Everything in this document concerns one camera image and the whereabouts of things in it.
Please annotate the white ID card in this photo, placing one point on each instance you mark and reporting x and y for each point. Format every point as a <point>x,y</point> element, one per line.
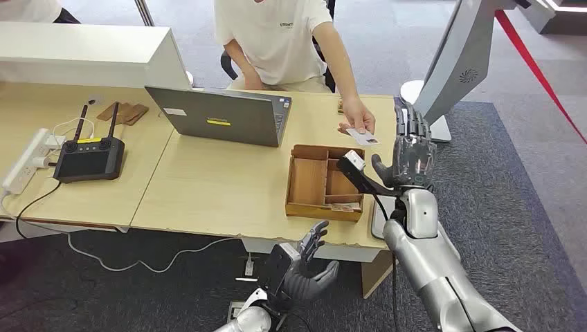
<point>364,137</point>

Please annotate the grey metal pole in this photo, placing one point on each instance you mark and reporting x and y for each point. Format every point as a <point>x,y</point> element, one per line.
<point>144,11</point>

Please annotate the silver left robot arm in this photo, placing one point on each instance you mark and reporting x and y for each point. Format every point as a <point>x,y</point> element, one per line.
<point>247,321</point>

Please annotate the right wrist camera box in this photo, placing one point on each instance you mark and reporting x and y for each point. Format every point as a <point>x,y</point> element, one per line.
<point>355,172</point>

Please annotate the wooden organizer tray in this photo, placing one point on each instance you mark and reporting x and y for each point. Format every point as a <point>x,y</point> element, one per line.
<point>307,183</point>

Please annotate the white kiosk stand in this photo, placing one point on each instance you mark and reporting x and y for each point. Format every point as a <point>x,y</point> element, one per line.
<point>458,59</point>

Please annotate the person's left hand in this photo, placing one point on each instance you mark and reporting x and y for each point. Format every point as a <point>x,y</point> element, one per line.
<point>357,114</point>

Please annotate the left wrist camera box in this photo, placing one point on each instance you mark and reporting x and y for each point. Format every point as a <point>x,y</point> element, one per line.
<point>280,268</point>

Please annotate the person's right hand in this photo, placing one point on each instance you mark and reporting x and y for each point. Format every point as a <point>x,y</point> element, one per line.
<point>253,82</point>

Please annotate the person's left forearm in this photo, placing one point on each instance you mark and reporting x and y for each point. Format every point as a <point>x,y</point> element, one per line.
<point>344,73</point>

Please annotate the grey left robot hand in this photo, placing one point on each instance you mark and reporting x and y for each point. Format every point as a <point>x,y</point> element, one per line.
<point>302,284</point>

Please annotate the white reception counter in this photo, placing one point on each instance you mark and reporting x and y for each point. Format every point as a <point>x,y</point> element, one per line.
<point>82,55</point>

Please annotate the grey display plinth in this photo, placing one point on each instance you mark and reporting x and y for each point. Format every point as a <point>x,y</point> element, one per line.
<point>564,25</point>

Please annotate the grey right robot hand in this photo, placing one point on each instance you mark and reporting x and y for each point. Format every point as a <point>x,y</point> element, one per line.
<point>412,160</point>

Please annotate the white round stanchion base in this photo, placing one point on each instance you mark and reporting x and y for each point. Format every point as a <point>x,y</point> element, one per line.
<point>410,91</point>

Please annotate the dark grey floor rug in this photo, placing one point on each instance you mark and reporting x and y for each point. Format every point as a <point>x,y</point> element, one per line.
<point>481,206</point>

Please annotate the white card reader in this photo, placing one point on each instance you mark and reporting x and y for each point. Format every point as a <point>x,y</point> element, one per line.
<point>379,215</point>

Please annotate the black remote controller with antennas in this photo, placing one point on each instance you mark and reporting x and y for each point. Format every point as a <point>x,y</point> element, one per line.
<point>89,160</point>

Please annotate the white floor adapter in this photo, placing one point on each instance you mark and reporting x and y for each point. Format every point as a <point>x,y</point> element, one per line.
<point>249,266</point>

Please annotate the person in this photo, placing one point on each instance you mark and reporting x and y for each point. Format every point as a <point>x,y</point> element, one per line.
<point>275,41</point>
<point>27,9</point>

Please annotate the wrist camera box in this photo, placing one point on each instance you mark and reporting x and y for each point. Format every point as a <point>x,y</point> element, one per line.
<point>355,172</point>
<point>280,268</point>

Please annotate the white power strip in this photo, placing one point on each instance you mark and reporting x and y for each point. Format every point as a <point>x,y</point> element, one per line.
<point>23,169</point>

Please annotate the grey laptop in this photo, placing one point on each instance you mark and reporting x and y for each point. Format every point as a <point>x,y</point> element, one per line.
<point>220,114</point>

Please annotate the red barrier belt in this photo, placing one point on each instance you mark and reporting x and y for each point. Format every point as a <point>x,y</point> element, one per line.
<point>527,59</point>

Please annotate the person's right forearm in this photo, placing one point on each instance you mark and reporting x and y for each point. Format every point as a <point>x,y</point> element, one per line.
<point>238,57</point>

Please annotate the white charger plug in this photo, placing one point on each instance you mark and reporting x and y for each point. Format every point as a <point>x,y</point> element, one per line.
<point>43,161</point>
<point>55,140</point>

